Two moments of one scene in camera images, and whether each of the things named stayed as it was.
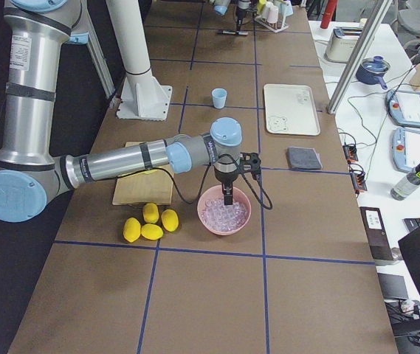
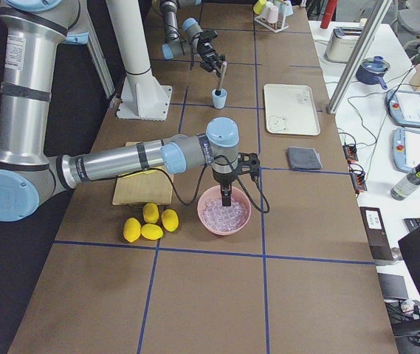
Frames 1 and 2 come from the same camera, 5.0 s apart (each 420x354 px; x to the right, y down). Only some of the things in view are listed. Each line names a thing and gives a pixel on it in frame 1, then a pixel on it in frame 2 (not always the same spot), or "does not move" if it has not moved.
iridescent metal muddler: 234,32 -> 222,76
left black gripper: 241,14 -> 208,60
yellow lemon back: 150,212 does not move
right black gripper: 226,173 does not move
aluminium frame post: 357,58 does not move
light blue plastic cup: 218,95 does not move
